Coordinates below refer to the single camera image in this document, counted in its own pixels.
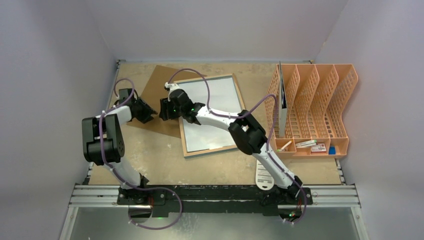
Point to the white marker pen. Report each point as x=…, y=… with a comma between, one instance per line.
x=284, y=147
x=306, y=144

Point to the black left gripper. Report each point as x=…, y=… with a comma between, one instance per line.
x=148, y=112

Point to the blue wooden picture frame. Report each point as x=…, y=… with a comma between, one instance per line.
x=238, y=92

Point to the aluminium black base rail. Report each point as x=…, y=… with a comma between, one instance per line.
x=215, y=199

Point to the small blue block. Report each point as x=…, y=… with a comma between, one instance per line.
x=332, y=150

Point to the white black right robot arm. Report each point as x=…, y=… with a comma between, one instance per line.
x=247, y=133

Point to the brown cardboard backing board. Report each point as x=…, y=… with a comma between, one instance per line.
x=152, y=93

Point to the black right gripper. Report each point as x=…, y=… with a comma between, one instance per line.
x=167, y=110

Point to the orange plastic file organizer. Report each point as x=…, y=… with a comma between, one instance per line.
x=316, y=95

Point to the small red white box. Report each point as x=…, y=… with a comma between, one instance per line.
x=318, y=148

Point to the white labelled remote tag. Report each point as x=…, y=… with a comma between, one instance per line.
x=263, y=179

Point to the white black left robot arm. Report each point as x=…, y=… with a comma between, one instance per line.
x=103, y=144

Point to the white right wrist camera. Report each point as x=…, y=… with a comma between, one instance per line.
x=170, y=87

